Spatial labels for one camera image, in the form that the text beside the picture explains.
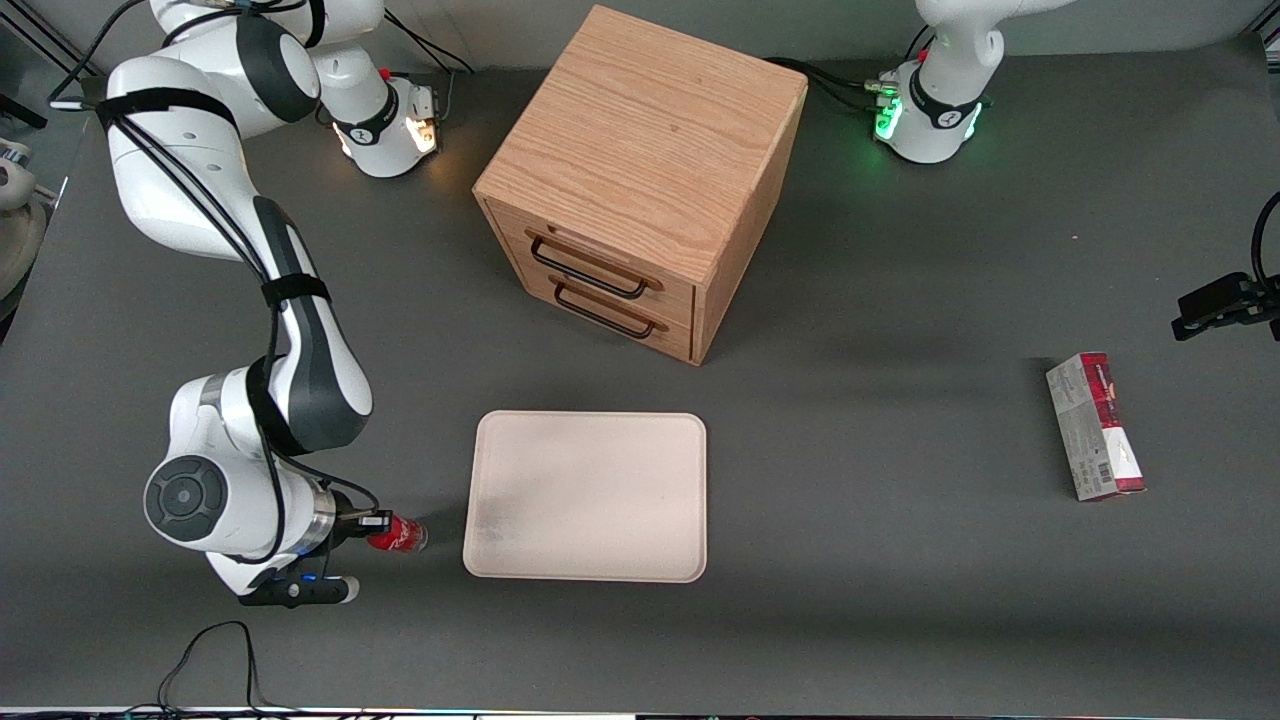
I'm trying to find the red soda can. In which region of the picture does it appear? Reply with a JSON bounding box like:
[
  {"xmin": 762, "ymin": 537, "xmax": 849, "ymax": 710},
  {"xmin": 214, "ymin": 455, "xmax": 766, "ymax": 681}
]
[{"xmin": 365, "ymin": 513, "xmax": 429, "ymax": 556}]

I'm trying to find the pale rectangular tray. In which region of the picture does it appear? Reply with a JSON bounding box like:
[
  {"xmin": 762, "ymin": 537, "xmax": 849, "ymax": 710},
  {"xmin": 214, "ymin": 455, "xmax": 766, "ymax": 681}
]
[{"xmin": 462, "ymin": 410, "xmax": 709, "ymax": 584}]

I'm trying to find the wooden drawer front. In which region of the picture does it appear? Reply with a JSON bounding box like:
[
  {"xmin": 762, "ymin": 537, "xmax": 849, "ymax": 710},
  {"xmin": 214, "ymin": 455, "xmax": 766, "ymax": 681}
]
[
  {"xmin": 485, "ymin": 200, "xmax": 699, "ymax": 326},
  {"xmin": 500, "ymin": 250, "xmax": 697, "ymax": 363}
]

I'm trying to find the wooden two-drawer cabinet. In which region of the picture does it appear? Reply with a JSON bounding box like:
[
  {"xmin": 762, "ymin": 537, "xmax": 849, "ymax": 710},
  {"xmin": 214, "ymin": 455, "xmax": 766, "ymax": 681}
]
[{"xmin": 473, "ymin": 5, "xmax": 809, "ymax": 366}]

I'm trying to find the red and grey carton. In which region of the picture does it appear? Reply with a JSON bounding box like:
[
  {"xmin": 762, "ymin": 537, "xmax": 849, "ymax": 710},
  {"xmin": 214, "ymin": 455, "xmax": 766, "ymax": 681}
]
[{"xmin": 1045, "ymin": 351, "xmax": 1147, "ymax": 503}]

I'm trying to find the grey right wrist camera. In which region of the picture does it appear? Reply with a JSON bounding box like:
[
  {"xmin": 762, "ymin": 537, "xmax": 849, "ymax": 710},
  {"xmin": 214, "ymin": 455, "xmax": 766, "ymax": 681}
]
[{"xmin": 238, "ymin": 575, "xmax": 360, "ymax": 609}]

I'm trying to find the black looped table cable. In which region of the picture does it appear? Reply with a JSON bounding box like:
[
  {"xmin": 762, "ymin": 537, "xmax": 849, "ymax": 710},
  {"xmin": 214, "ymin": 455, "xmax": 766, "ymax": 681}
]
[{"xmin": 120, "ymin": 620, "xmax": 291, "ymax": 716}]

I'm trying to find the black metal drawer handle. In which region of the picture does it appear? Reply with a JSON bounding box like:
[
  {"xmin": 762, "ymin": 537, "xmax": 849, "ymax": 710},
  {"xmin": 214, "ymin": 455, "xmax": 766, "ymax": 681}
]
[
  {"xmin": 550, "ymin": 278, "xmax": 669, "ymax": 341},
  {"xmin": 527, "ymin": 232, "xmax": 663, "ymax": 301}
]

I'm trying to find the black cable bundle on arm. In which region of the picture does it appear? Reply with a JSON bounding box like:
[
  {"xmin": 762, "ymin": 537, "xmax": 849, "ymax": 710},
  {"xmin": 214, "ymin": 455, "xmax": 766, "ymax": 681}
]
[{"xmin": 95, "ymin": 90, "xmax": 381, "ymax": 566}]

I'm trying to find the black cable at arm base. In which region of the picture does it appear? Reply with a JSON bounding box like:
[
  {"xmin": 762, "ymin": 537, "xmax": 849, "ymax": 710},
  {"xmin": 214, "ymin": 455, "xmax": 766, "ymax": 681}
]
[
  {"xmin": 383, "ymin": 8, "xmax": 477, "ymax": 77},
  {"xmin": 765, "ymin": 57, "xmax": 893, "ymax": 113}
]

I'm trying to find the black clamp mount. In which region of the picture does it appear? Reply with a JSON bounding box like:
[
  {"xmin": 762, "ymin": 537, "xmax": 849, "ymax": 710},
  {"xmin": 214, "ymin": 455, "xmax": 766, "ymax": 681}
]
[{"xmin": 1171, "ymin": 272, "xmax": 1280, "ymax": 343}]

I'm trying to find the black cable on clamp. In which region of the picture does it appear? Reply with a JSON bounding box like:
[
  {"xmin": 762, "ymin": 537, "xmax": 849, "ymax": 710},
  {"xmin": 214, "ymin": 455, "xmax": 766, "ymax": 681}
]
[{"xmin": 1250, "ymin": 190, "xmax": 1280, "ymax": 291}]

